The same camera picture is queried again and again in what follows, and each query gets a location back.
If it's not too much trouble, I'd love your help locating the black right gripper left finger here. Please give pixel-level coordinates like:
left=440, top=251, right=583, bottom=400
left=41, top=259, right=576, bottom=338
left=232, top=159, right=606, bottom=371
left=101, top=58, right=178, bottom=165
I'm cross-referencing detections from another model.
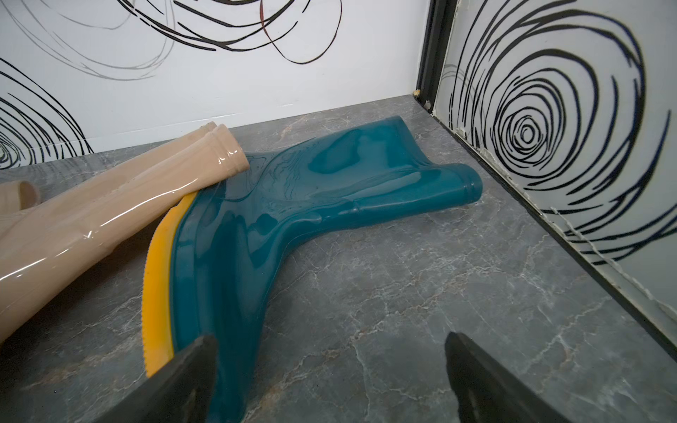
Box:
left=97, top=335, right=218, bottom=422

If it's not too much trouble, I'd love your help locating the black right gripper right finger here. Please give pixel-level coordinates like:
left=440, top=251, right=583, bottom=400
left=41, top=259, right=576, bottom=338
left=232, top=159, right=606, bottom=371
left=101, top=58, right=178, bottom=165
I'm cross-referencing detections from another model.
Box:
left=444, top=332, right=569, bottom=423

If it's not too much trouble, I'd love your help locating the green rubber boot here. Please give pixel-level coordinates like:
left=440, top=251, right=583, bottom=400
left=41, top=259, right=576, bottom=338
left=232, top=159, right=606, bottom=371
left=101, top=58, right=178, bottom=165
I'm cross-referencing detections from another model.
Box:
left=142, top=116, right=483, bottom=422

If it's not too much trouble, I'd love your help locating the beige rubber boot right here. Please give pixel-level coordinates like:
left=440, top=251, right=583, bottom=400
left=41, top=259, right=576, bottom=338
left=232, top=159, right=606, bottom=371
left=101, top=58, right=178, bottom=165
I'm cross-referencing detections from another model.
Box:
left=1, top=123, right=250, bottom=340

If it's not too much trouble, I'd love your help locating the beige rubber boot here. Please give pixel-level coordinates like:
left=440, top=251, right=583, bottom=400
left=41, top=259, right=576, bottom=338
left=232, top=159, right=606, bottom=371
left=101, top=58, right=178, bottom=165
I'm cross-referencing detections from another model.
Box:
left=1, top=123, right=250, bottom=340
left=1, top=122, right=217, bottom=215

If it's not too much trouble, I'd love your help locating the beige rubber boot left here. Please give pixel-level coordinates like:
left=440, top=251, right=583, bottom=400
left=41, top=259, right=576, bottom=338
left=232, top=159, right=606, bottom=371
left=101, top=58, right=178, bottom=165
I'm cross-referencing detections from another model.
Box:
left=1, top=122, right=217, bottom=215

